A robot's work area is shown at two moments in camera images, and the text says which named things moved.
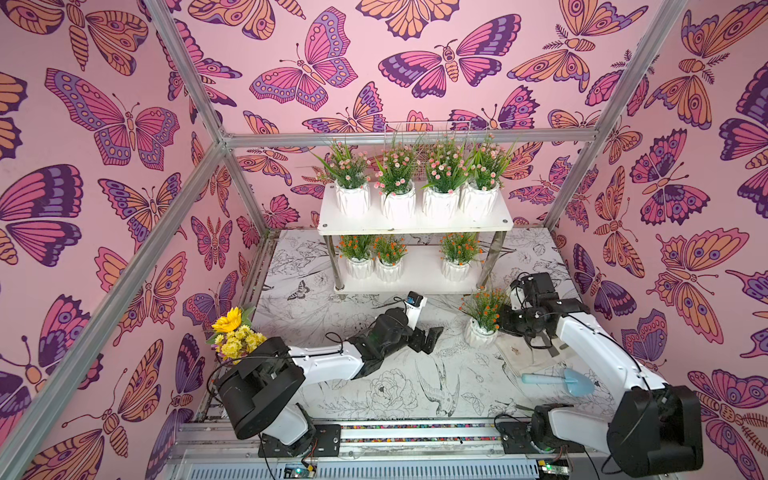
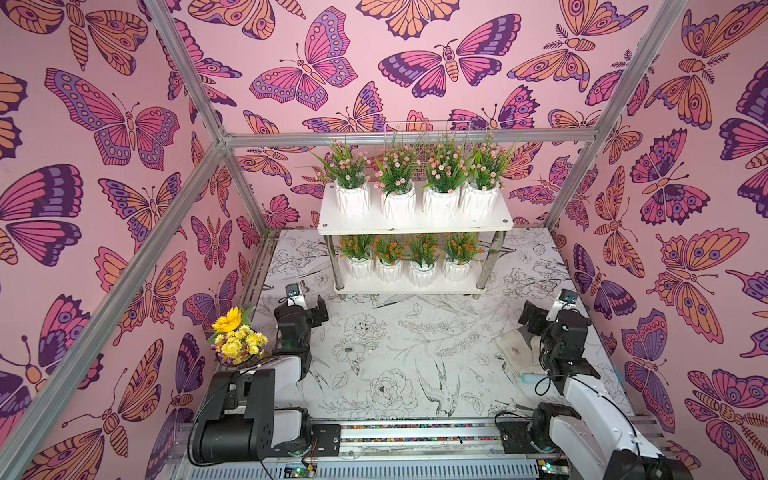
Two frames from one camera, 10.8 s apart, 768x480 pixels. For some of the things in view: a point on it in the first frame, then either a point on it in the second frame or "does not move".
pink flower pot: [445, 169] does not move
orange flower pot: [483, 309] -> [422, 254]
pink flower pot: [395, 170] does not move
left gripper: [432, 336] -> [321, 314]
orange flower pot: [457, 251] does not move
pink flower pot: [479, 174] does not move
